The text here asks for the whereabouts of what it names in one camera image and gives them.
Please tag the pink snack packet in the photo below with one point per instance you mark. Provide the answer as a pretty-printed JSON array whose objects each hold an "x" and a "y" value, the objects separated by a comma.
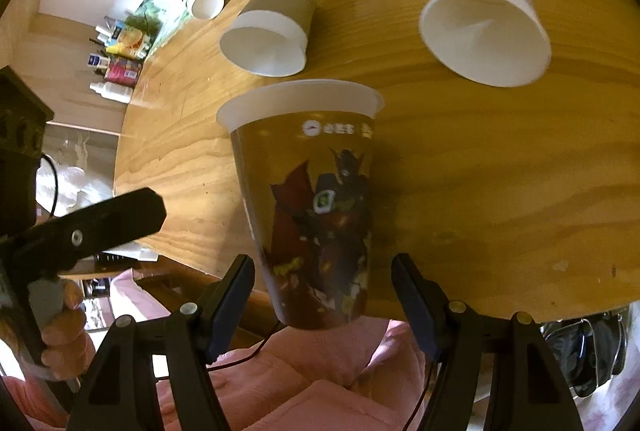
[{"x": 124, "y": 72}]

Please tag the ribbed white paper cup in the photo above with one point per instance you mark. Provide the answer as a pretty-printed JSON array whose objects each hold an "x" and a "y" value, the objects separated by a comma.
[{"x": 492, "y": 11}]

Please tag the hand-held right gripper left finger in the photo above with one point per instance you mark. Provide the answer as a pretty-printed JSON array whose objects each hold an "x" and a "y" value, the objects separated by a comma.
[{"x": 234, "y": 306}]

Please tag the white squeeze bottle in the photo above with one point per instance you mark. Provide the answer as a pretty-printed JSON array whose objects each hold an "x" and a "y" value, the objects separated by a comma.
[{"x": 112, "y": 92}]

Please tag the yellow snack packet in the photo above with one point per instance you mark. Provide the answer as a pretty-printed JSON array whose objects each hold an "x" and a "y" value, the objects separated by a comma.
[{"x": 131, "y": 41}]

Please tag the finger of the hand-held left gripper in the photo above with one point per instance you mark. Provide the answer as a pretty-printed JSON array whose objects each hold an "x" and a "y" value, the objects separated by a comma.
[{"x": 95, "y": 223}]

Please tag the plain brown paper cup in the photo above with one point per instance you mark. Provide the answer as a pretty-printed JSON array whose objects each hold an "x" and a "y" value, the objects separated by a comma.
[{"x": 280, "y": 18}]

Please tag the black bag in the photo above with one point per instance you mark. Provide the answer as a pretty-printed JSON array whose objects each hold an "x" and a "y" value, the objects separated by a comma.
[{"x": 590, "y": 351}]

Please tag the blue-label white bottle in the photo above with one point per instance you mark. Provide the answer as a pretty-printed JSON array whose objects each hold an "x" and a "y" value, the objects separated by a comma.
[{"x": 99, "y": 61}]

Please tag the brown printed paper cup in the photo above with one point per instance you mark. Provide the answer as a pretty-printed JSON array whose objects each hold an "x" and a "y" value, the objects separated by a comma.
[{"x": 320, "y": 211}]

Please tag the pink clothing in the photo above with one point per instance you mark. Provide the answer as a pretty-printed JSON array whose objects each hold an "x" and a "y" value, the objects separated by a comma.
[{"x": 300, "y": 391}]

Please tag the person's left hand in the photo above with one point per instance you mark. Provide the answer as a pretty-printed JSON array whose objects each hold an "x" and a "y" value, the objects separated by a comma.
[{"x": 67, "y": 333}]

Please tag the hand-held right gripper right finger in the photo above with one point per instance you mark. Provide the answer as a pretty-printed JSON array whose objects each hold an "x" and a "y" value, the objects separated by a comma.
[{"x": 416, "y": 308}]

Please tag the white cloth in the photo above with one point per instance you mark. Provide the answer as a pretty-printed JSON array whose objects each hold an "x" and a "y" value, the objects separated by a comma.
[{"x": 75, "y": 186}]

